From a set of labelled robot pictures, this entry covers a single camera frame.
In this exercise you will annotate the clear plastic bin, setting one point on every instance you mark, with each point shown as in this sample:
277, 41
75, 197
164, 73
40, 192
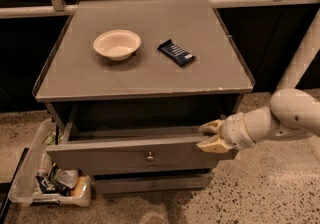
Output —
37, 162

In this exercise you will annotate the grey top drawer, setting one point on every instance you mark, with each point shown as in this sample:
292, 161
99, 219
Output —
124, 151

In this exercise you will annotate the blue snack bag in bin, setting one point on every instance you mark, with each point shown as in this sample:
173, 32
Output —
48, 187

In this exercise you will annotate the yellow sponge in bin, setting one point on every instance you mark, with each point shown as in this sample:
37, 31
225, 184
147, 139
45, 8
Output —
77, 190

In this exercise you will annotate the white cup in bin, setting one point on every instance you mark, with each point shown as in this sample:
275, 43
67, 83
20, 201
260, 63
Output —
68, 178

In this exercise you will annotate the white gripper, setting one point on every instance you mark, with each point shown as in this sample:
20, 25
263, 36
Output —
233, 129

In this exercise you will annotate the dark blue snack bar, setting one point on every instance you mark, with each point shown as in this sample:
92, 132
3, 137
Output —
175, 53

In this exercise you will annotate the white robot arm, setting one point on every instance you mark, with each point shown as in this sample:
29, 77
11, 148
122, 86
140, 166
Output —
291, 113

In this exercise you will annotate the grey drawer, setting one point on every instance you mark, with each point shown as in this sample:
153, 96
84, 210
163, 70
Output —
156, 183
124, 151

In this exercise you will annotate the grey drawer cabinet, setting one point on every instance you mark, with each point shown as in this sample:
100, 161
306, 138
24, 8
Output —
147, 89

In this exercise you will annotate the grey bottom drawer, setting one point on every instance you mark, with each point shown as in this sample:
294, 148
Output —
156, 183

